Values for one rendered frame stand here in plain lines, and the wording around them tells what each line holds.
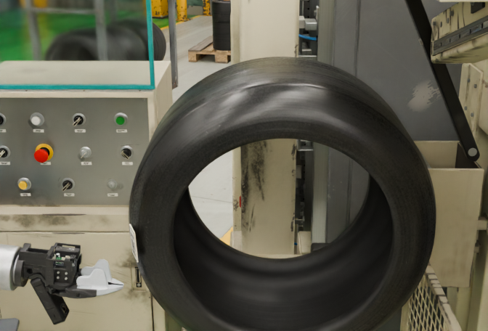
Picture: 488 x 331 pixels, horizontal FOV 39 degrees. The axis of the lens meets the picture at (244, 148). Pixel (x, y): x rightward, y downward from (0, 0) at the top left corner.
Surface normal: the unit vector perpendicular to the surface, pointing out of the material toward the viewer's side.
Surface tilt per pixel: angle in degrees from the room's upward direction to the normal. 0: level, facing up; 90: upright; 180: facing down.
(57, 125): 90
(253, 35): 90
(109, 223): 90
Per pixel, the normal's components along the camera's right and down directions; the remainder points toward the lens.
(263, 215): -0.02, 0.34
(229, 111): -0.29, -0.42
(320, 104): 0.16, -0.45
